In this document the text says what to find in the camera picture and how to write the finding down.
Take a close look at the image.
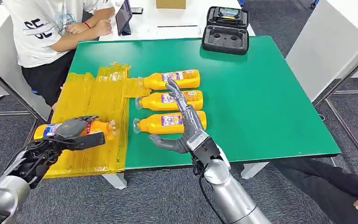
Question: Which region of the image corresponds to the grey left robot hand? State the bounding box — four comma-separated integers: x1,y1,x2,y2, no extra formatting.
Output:
53,115,100,141

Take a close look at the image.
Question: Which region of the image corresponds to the white partition panel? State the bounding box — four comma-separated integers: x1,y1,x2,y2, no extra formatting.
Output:
285,0,358,102

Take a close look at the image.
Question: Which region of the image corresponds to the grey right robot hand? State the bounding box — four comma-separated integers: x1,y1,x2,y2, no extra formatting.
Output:
149,78,209,154

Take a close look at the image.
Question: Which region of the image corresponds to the steel partition frame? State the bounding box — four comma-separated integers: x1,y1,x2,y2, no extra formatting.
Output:
311,29,358,170

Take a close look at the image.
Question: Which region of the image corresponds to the steel desk frame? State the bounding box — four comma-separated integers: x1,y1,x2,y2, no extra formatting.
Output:
0,68,41,146

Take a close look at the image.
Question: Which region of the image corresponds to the person in dark trousers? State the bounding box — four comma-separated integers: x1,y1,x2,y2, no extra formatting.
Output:
271,157,358,224

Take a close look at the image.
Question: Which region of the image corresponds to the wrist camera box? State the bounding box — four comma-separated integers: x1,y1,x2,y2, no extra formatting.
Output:
186,131,221,167
62,132,106,152

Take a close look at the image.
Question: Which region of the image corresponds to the seated person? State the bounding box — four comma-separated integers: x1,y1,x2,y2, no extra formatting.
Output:
3,0,116,113

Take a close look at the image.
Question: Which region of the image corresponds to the brown cardboard box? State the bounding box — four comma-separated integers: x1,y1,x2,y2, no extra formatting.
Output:
156,0,187,9

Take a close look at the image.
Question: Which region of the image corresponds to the orange drink bottle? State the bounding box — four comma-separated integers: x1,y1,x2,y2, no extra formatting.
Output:
33,119,117,140
137,69,201,91
132,111,207,135
135,90,204,111

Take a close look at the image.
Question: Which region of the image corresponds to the black tablet on stand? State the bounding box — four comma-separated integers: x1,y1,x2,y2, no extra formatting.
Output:
115,0,133,36

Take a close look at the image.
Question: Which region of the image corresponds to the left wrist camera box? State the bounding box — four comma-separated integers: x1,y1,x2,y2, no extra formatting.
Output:
62,132,106,152

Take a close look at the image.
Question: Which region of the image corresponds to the green table mat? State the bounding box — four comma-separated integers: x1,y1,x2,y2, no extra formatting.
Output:
69,35,342,170

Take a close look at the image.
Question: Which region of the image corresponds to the yellow plastic sheet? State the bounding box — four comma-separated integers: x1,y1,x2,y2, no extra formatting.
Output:
43,62,152,179

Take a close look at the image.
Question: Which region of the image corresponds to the white table foot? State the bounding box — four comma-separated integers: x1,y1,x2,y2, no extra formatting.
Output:
241,161,270,180
102,172,127,190

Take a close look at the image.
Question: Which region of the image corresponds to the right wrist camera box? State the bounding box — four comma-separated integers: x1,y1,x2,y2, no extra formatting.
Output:
186,131,221,167

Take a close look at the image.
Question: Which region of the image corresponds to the white table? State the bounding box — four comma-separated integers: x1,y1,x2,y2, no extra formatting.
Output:
98,0,256,42

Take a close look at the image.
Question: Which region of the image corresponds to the open black foam case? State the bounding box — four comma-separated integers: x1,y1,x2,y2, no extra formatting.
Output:
201,6,250,56

